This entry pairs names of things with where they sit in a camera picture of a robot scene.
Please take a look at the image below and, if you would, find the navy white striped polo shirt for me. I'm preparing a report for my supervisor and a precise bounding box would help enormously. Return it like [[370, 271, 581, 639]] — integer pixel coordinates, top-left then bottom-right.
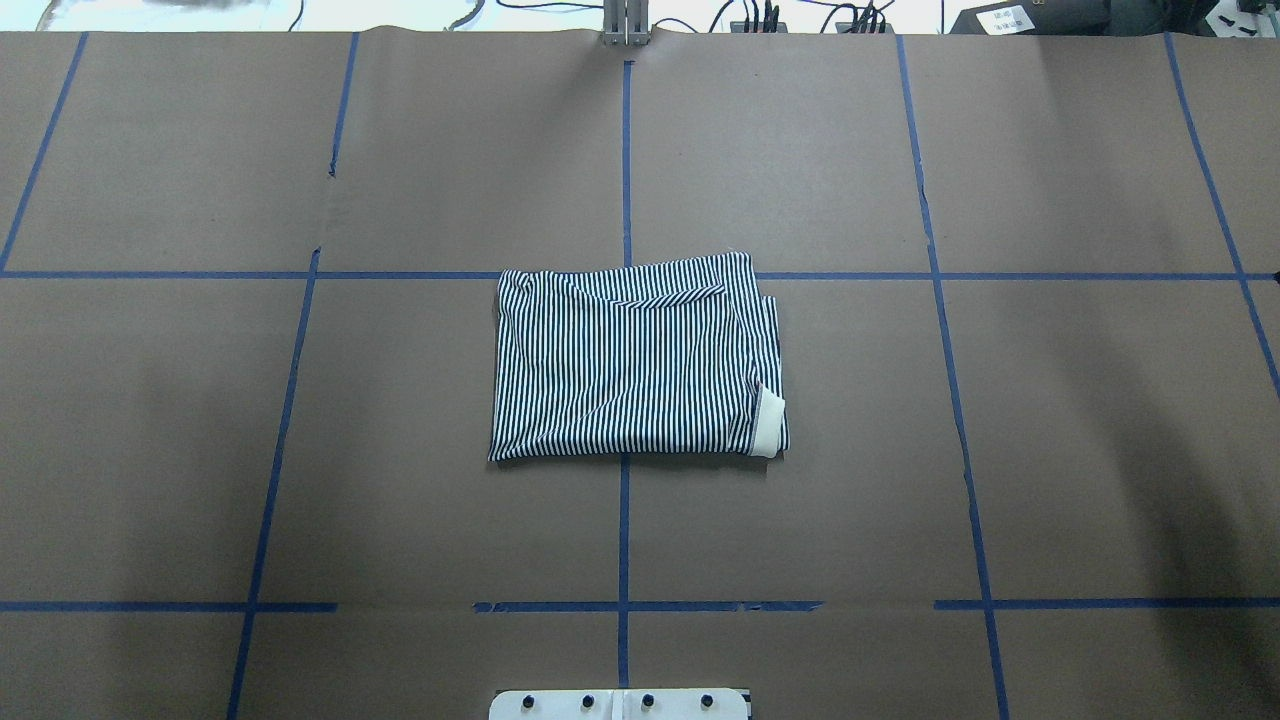
[[488, 252, 788, 462]]

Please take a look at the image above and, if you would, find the brown table mat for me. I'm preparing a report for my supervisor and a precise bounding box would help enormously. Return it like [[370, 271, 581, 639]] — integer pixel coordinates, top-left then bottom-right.
[[3, 27, 1277, 719]]

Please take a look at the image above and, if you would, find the black box with label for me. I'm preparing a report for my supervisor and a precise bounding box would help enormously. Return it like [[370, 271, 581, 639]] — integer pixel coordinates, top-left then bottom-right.
[[946, 1, 1111, 36]]

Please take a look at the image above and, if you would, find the aluminium frame post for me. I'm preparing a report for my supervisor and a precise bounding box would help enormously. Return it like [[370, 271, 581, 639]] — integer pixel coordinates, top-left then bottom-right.
[[600, 0, 652, 47]]

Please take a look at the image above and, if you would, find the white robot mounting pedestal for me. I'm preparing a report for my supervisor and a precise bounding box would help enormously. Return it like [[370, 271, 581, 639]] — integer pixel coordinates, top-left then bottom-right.
[[488, 687, 754, 719]]

